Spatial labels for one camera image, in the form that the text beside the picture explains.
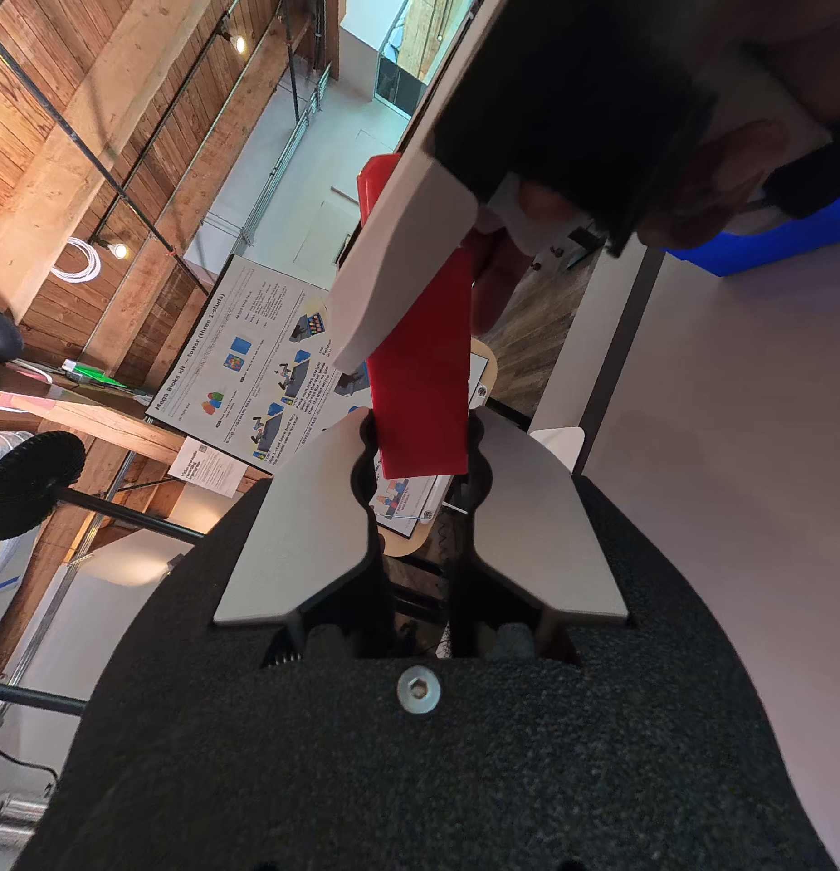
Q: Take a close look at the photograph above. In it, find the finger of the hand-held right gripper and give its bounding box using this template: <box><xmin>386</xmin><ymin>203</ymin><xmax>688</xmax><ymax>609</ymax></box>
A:
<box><xmin>396</xmin><ymin>0</ymin><xmax>506</xmax><ymax>159</ymax></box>
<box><xmin>325</xmin><ymin>158</ymin><xmax>480</xmax><ymax>373</ymax></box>

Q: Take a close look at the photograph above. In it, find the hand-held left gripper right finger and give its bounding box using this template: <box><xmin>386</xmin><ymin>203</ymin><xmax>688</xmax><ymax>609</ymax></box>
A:
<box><xmin>449</xmin><ymin>406</ymin><xmax>630</xmax><ymax>659</ymax></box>

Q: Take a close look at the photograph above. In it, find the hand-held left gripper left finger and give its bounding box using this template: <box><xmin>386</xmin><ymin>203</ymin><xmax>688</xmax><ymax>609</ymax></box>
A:
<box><xmin>214</xmin><ymin>407</ymin><xmax>395</xmax><ymax>659</ymax></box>

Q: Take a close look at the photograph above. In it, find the red mega block tower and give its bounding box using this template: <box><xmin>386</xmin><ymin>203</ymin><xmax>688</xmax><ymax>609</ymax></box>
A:
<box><xmin>357</xmin><ymin>153</ymin><xmax>477</xmax><ymax>479</ymax></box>

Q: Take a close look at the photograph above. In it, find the blue plastic bin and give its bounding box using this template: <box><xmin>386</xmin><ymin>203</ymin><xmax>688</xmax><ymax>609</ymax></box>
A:
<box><xmin>665</xmin><ymin>191</ymin><xmax>840</xmax><ymax>279</ymax></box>

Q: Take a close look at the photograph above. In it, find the white poster stand base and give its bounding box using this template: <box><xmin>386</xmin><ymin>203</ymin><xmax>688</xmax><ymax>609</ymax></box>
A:
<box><xmin>527</xmin><ymin>426</ymin><xmax>586</xmax><ymax>475</ymax></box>

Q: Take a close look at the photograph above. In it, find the white paper notice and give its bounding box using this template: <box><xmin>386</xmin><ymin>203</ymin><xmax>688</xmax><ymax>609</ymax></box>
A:
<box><xmin>167</xmin><ymin>435</ymin><xmax>245</xmax><ymax>498</ymax></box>

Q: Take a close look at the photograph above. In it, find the instruction poster board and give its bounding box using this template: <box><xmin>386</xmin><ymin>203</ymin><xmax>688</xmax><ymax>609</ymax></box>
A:
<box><xmin>147</xmin><ymin>255</ymin><xmax>497</xmax><ymax>559</ymax></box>

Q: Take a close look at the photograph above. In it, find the black disc stand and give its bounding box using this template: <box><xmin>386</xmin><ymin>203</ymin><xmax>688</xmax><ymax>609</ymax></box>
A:
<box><xmin>0</xmin><ymin>430</ymin><xmax>206</xmax><ymax>545</ymax></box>

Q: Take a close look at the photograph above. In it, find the black light stand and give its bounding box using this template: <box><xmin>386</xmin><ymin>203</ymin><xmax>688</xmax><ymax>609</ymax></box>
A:
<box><xmin>0</xmin><ymin>680</ymin><xmax>89</xmax><ymax>717</ymax></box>

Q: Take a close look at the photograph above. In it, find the black round lamp head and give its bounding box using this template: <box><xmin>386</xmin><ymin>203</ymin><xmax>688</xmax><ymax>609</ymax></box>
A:
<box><xmin>0</xmin><ymin>301</ymin><xmax>24</xmax><ymax>387</ymax></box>

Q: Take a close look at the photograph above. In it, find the white coiled cable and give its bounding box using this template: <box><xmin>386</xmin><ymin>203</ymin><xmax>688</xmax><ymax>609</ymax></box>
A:
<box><xmin>49</xmin><ymin>236</ymin><xmax>103</xmax><ymax>283</ymax></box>

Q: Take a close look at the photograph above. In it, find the silver round duct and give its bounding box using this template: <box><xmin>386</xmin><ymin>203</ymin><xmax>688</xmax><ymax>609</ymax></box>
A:
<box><xmin>0</xmin><ymin>425</ymin><xmax>54</xmax><ymax>477</ymax></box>

